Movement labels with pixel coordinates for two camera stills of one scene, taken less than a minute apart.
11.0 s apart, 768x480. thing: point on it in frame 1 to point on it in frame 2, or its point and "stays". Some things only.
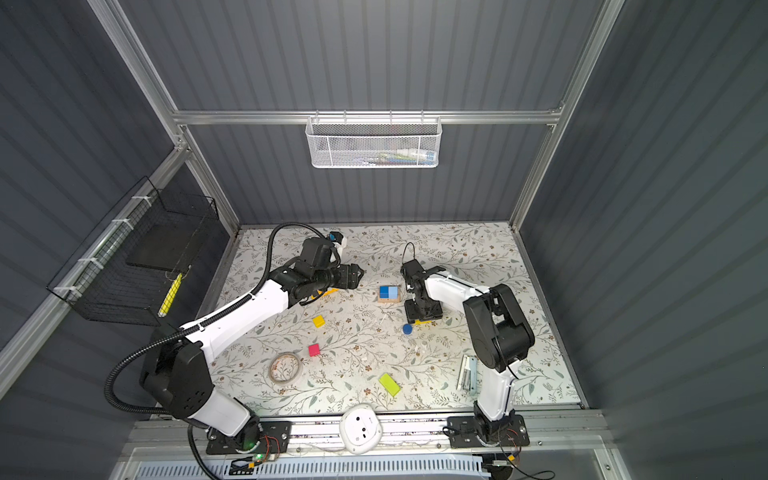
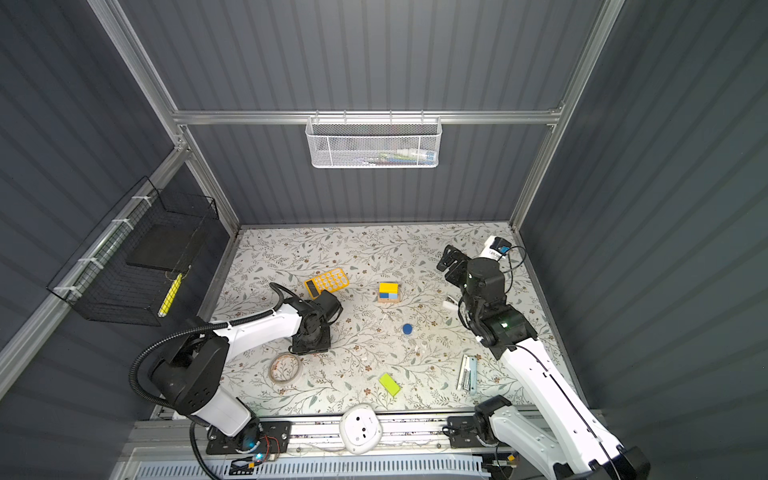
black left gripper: (348, 276) to (303, 349)
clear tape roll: (285, 368) stays
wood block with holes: (388, 300) stays
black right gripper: (412, 315) to (449, 260)
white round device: (360, 428) stays
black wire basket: (130, 271) stays
